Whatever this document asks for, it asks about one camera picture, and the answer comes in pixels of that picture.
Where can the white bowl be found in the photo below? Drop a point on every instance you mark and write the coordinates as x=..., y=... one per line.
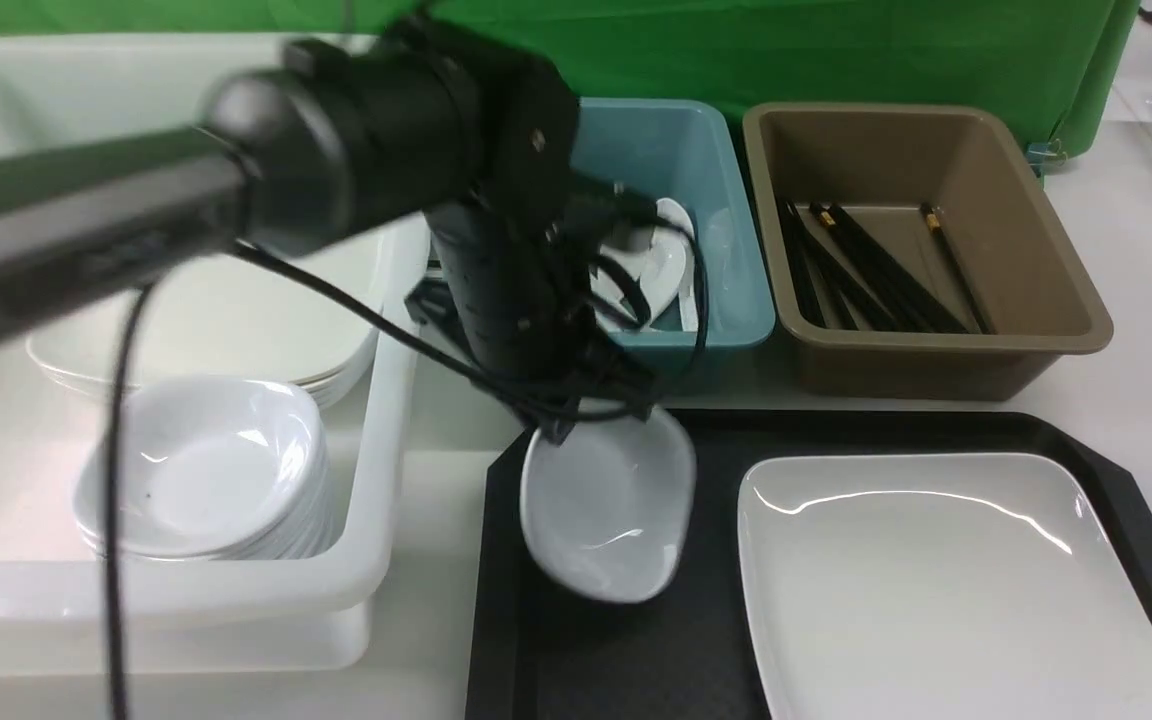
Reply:
x=605, y=513

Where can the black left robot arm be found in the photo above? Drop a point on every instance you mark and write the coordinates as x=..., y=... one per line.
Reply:
x=434, y=118

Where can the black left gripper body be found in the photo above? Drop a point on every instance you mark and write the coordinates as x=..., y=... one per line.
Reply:
x=518, y=303

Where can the black serving tray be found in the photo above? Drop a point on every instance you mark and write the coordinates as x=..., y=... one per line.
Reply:
x=543, y=653

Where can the green cloth backdrop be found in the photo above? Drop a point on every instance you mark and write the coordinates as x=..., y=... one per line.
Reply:
x=1042, y=67

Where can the black chopsticks bundle in bin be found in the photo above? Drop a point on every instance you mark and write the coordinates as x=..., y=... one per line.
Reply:
x=831, y=251

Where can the stack of white bowls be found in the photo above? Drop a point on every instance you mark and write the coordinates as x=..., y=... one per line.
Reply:
x=221, y=468

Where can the brown plastic bin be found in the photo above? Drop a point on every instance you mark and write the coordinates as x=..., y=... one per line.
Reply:
x=880, y=163

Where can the teal plastic bin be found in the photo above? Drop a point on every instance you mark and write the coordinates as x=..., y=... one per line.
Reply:
x=682, y=150

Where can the white spoon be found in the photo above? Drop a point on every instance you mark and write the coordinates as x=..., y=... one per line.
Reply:
x=657, y=259
x=687, y=304

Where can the single black chopstick in bin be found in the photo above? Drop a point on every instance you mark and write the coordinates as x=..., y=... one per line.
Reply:
x=957, y=271

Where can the stack of white square plates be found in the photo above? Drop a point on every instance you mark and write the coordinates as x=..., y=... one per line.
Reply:
x=217, y=316

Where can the large white square plate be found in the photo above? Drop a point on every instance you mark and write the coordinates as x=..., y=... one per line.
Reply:
x=938, y=586

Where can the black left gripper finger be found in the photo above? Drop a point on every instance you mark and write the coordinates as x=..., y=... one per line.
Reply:
x=555, y=425

